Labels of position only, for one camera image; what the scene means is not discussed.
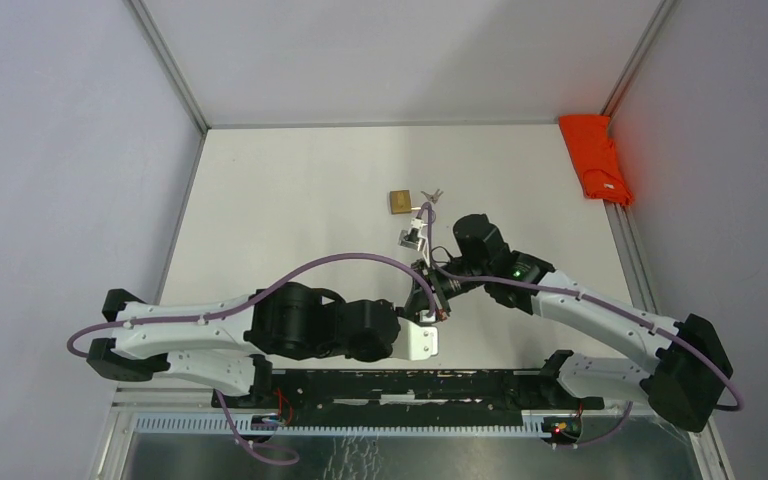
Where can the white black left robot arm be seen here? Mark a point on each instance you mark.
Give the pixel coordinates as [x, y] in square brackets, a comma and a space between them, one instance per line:
[226, 344]

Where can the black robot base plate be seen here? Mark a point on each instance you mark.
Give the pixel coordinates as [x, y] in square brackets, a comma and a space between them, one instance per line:
[408, 398]

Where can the left aluminium frame rail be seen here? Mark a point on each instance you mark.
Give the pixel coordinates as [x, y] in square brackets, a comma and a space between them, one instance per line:
[157, 43]

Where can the orange folded cloth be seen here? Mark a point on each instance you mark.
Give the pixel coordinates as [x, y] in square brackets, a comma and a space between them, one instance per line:
[594, 158]

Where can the aluminium corner frame rail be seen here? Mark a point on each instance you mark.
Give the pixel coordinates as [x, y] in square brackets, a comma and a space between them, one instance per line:
[633, 66]

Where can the silver key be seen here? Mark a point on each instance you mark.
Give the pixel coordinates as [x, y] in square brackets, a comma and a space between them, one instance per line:
[433, 197]

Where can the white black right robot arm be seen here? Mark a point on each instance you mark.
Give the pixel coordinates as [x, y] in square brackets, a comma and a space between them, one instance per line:
[679, 368]

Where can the large brass padlock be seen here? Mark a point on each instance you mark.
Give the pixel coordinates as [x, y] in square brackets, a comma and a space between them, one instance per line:
[400, 203]

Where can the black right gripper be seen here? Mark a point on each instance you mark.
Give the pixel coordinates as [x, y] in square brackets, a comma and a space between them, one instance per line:
[430, 276]

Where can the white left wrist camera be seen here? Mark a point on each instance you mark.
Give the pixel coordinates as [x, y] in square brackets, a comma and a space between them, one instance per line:
[415, 342]

